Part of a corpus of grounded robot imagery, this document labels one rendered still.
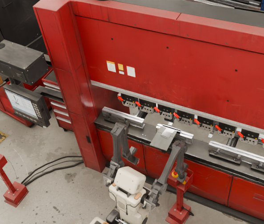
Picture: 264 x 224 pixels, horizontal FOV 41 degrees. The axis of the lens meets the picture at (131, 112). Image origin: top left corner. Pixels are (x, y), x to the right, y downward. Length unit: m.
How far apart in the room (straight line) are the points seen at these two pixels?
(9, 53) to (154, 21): 1.33
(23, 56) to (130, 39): 0.94
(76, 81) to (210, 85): 1.28
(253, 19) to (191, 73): 0.64
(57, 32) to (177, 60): 1.04
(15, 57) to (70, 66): 0.48
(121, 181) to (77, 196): 1.66
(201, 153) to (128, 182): 1.02
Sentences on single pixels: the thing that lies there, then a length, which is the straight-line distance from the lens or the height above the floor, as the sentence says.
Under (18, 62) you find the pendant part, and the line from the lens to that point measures 3.16.
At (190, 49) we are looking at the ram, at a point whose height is 2.05.
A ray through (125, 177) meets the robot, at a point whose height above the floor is 1.37.
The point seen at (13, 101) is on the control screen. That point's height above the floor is 1.44.
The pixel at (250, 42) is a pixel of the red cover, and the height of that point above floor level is 2.23.
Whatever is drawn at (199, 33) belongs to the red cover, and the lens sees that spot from 2.65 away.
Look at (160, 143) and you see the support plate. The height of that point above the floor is 1.00.
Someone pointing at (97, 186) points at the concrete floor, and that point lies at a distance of 4.44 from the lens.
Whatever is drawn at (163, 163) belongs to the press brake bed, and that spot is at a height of 0.55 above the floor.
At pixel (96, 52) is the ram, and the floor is 1.79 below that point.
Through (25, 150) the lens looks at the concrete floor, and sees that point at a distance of 5.09.
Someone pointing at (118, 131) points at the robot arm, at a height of 1.62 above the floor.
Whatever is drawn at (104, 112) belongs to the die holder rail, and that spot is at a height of 0.94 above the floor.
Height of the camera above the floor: 3.70
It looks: 46 degrees down
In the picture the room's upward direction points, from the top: 8 degrees counter-clockwise
